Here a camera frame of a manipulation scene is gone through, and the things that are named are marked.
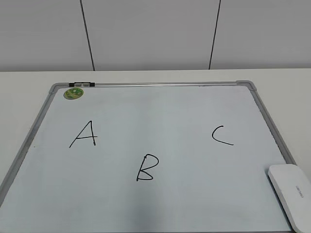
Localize white whiteboard eraser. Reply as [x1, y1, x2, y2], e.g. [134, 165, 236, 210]
[268, 164, 311, 233]

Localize black silver frame clip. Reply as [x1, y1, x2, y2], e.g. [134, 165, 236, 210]
[69, 82, 95, 87]

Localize grey framed whiteboard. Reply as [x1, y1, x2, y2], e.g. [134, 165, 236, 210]
[0, 84, 291, 233]

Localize round green magnet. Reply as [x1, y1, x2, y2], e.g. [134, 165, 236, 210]
[63, 87, 84, 100]

